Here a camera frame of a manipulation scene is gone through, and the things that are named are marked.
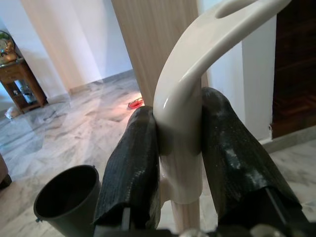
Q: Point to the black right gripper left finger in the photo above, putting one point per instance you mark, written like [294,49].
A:
[130,168]

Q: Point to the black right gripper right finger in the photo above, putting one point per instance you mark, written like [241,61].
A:
[234,153]

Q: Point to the red flat object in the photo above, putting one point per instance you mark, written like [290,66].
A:
[135,104]

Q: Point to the black plastic bucket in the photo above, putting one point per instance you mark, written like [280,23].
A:
[64,222]

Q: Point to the dark brown wooden door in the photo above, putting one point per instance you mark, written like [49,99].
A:
[296,74]

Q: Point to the dark brown furniture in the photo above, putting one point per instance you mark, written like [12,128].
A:
[3,177]

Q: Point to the white bag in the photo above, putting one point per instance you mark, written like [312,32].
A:
[11,112]

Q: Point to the brown wooden glass cabinet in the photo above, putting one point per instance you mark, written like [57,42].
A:
[24,74]

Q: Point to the brass ornament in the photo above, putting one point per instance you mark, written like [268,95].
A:
[10,53]

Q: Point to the beige wood grain post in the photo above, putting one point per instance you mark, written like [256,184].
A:
[148,49]

